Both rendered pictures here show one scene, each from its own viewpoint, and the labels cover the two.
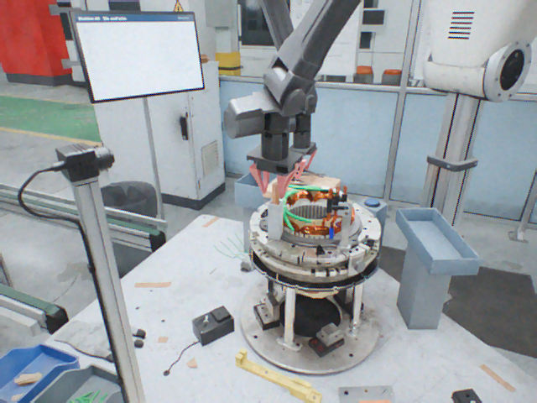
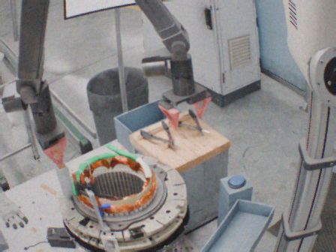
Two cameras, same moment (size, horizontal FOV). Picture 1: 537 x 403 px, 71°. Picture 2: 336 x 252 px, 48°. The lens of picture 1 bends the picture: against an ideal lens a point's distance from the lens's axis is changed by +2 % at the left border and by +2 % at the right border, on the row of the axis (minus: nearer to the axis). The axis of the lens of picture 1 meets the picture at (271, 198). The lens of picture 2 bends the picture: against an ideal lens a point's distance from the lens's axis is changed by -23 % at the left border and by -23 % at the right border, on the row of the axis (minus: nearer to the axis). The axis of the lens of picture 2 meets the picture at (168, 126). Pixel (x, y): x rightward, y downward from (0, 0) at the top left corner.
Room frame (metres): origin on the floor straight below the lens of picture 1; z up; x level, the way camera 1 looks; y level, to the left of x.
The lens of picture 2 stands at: (0.22, -0.65, 1.77)
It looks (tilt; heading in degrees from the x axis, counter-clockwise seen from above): 32 degrees down; 33
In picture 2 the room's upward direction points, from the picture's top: 5 degrees counter-clockwise
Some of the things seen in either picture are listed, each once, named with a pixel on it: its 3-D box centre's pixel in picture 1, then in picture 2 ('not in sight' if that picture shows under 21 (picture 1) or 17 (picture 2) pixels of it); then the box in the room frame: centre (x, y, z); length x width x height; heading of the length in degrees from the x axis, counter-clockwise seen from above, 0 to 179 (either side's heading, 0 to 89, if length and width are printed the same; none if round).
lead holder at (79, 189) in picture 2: (337, 202); (85, 188); (0.69, -0.14, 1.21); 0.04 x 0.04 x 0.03; 69
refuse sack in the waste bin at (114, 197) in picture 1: (127, 217); (118, 106); (2.12, 0.92, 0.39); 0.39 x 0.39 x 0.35
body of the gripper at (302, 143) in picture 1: (301, 140); (183, 85); (1.16, -0.10, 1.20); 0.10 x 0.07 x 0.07; 155
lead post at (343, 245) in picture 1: (346, 227); (99, 211); (0.69, -0.16, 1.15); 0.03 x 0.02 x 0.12; 61
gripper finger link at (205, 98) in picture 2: (304, 158); (194, 105); (1.18, -0.11, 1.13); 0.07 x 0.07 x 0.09; 65
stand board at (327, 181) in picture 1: (302, 187); (179, 142); (1.11, -0.10, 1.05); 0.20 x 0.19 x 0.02; 65
